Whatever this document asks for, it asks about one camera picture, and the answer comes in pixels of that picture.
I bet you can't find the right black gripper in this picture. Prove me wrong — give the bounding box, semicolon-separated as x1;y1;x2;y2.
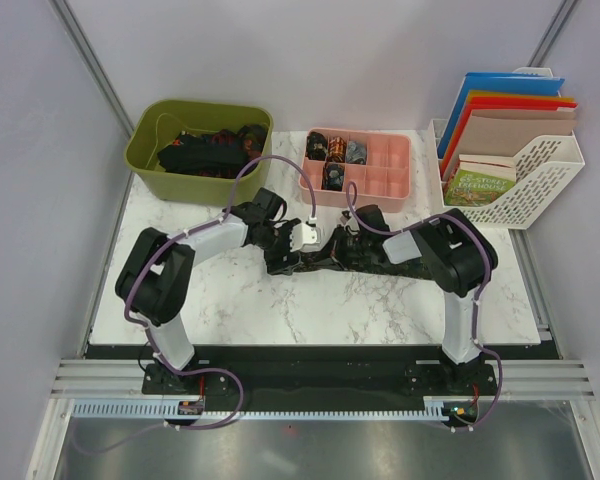
309;225;371;270

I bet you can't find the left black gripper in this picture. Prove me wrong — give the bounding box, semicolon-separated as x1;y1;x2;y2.
254;219;303;276

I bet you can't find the dark green leaf-patterned tie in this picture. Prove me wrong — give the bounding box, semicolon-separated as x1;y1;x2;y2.
267;249;439;282

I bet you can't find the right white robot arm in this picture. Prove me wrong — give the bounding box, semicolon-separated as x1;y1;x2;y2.
327;205;498;394

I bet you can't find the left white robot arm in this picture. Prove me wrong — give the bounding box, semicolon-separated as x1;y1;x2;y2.
115;188;301;393

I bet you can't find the pile of dark ties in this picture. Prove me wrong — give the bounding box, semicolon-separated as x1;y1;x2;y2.
156;124;268;179

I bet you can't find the rolled dark blue tie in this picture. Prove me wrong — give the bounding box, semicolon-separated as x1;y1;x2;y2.
322;162;345;192

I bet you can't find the pink compartment organizer tray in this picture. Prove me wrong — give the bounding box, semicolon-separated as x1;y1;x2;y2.
299;128;412;213

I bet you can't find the rolled grey tie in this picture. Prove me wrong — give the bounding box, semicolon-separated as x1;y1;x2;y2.
345;140;367;165

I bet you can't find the rolled dark patterned tie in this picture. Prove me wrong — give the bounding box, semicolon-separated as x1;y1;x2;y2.
306;131;328;161

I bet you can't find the rolled red orange tie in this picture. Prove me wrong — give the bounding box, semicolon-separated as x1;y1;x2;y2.
327;136;348;163

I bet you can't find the olive green plastic bin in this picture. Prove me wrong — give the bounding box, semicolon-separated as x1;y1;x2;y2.
124;99;274;206

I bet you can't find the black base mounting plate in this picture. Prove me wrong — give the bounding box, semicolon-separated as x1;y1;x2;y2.
82;343;561;412

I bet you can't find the green treehouse book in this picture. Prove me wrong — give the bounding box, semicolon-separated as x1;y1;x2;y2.
443;154;517;207

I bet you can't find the beige folder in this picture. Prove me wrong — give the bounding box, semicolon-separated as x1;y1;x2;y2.
440;107;577;181

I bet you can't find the red folder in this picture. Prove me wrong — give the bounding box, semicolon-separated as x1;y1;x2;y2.
439;92;577;180

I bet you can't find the orange folder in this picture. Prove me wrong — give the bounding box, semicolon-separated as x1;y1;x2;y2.
437;90;578;161

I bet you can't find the white perforated file holder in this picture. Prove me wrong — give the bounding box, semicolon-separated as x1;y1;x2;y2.
423;67;585;230

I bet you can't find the blue folder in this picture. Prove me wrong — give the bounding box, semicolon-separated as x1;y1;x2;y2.
437;72;565;159

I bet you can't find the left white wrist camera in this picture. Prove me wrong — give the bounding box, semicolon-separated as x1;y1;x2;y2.
290;222;322;253

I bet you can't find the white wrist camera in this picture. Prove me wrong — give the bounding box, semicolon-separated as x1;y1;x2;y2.
290;222;322;253
339;210;351;225

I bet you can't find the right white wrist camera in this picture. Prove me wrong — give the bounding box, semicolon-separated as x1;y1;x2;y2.
339;210;351;225

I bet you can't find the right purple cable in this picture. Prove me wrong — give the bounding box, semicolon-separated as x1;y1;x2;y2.
345;181;505;434

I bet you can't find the purple cable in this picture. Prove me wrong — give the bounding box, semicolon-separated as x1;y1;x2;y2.
70;155;319;455
345;181;505;434

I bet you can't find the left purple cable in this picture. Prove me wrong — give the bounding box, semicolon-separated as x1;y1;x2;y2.
70;155;319;455

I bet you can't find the white slotted cable duct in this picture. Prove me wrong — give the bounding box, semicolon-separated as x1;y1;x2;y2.
71;398;454;421

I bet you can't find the aluminium frame rail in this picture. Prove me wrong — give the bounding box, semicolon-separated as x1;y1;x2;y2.
52;360;594;400

